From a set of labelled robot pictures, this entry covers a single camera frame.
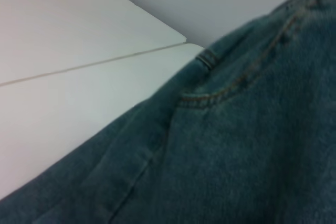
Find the blue denim shorts basketball print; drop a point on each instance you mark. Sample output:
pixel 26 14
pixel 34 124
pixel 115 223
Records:
pixel 223 129

